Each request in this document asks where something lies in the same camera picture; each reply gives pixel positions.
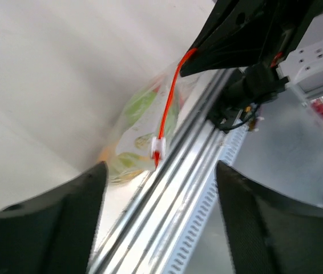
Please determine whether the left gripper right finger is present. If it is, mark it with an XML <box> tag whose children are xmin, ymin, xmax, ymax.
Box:
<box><xmin>216</xmin><ymin>161</ymin><xmax>323</xmax><ymax>273</ymax></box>

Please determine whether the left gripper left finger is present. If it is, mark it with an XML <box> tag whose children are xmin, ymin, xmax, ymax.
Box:
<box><xmin>0</xmin><ymin>162</ymin><xmax>108</xmax><ymax>273</ymax></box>

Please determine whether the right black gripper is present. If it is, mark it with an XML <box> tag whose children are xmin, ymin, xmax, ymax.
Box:
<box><xmin>180</xmin><ymin>0</ymin><xmax>321</xmax><ymax>76</ymax></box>

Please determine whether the yellow orange mango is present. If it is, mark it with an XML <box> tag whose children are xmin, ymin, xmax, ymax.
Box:
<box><xmin>98</xmin><ymin>143</ymin><xmax>150</xmax><ymax>184</ymax></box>

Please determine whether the green apple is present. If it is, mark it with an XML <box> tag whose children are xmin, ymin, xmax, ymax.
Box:
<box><xmin>122</xmin><ymin>87</ymin><xmax>168</xmax><ymax>127</ymax></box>

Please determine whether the clear zip top bag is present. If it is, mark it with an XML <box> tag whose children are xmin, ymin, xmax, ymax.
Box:
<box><xmin>106</xmin><ymin>49</ymin><xmax>200</xmax><ymax>171</ymax></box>

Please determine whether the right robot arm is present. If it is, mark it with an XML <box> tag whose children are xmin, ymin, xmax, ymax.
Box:
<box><xmin>180</xmin><ymin>1</ymin><xmax>323</xmax><ymax>109</ymax></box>

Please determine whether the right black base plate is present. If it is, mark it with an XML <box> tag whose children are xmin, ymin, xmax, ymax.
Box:
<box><xmin>206</xmin><ymin>97</ymin><xmax>257</xmax><ymax>134</ymax></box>

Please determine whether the aluminium mounting rail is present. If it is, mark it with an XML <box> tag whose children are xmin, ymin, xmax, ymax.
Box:
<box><xmin>88</xmin><ymin>69</ymin><xmax>233</xmax><ymax>273</ymax></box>

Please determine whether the white slotted cable duct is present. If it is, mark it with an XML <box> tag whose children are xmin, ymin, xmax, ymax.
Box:
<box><xmin>155</xmin><ymin>125</ymin><xmax>248</xmax><ymax>273</ymax></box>

